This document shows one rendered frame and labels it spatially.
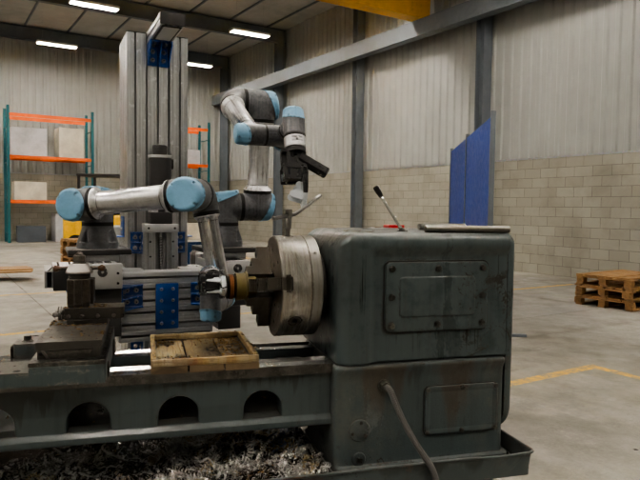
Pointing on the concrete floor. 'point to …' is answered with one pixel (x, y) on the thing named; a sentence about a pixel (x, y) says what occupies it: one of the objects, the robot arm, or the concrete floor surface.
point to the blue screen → (474, 179)
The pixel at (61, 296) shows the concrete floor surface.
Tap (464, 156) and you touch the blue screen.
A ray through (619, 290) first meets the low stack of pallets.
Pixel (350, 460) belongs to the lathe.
